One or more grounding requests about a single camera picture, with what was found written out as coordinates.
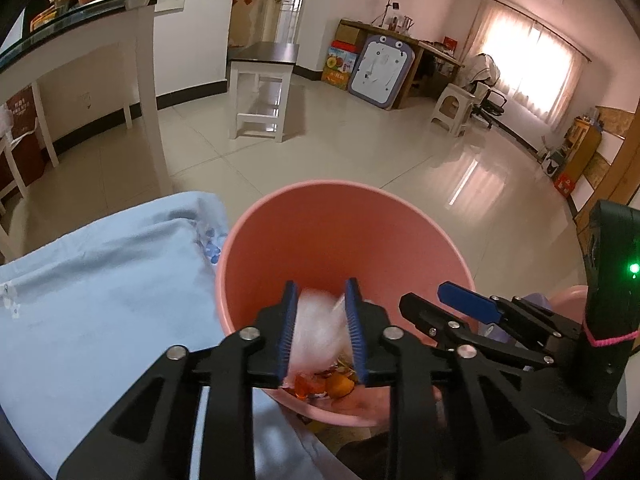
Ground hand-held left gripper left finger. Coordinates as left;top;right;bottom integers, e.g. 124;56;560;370
56;280;300;480

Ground colourful printed box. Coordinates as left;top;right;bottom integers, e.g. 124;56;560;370
322;45;360;92

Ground glass-top white table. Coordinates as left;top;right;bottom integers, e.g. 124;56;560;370
0;0;195;196

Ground white tissue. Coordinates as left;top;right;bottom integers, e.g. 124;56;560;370
287;287;351;378

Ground open doorway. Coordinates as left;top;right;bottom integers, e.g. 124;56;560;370
267;0;313;46

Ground white wooden chair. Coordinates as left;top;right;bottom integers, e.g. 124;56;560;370
0;105;36;261

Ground children's drawing board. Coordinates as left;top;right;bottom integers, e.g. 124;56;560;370
347;35;416;111

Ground white plastic stool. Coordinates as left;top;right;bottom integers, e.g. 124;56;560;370
430;84;475;138

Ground orange peel pieces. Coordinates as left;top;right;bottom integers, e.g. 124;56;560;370
325;374;356;400

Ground window curtain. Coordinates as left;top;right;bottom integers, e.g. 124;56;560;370
465;0;586;136

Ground yellow toy shelf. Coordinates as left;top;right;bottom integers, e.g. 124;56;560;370
555;115;603;196

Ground wooden desk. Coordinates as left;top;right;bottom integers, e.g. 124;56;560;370
337;19;466;111

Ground person's right forearm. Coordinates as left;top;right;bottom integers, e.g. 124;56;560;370
570;442;623;480

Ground pink plastic basin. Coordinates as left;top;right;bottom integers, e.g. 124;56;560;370
547;285;590;326

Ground wooden cabinet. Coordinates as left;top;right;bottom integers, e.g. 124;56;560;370
572;105;640;261

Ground office chair with clothes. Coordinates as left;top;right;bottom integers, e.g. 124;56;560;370
462;52;508;131

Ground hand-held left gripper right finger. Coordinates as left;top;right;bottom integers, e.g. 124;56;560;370
344;277;585;480

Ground pink plastic bin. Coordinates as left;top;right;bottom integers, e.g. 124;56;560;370
215;180;476;428

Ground dark-top white small table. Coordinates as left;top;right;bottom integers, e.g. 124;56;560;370
227;42;301;142

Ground curtain rod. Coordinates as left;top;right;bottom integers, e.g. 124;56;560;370
477;0;593;63

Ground orange snack wrapper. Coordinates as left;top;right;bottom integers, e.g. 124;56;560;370
292;372;326;402

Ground dark red carton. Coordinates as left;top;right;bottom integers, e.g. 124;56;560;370
0;85;46;186

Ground light blue cloth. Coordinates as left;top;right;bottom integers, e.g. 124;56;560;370
0;190;346;480

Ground black and white box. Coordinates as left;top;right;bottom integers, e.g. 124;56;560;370
542;150;566;178

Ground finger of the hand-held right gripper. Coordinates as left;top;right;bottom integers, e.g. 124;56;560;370
437;281;583;341
399;293;557;368

